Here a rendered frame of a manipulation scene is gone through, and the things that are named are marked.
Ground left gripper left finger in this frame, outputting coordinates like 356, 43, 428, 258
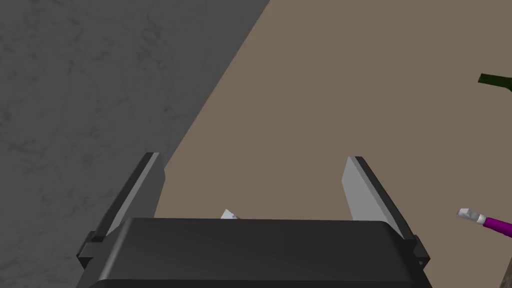
92, 151, 166, 243

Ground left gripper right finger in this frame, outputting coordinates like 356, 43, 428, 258
341, 155, 417, 241

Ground dark green bottle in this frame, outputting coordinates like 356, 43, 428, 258
477, 73, 512, 93

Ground purple handled utensil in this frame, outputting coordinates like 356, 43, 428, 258
456, 207, 512, 239

